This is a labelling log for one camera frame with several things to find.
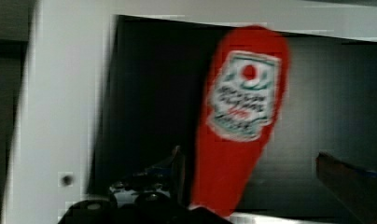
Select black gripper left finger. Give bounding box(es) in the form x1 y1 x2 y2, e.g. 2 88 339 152
110 146 186 205

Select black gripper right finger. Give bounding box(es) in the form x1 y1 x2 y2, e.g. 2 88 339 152
315 152 377 224

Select black toaster oven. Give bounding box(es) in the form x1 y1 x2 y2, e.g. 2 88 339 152
1 0 377 224

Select red ketchup bottle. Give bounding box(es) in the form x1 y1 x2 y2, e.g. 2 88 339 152
189 25 289 217

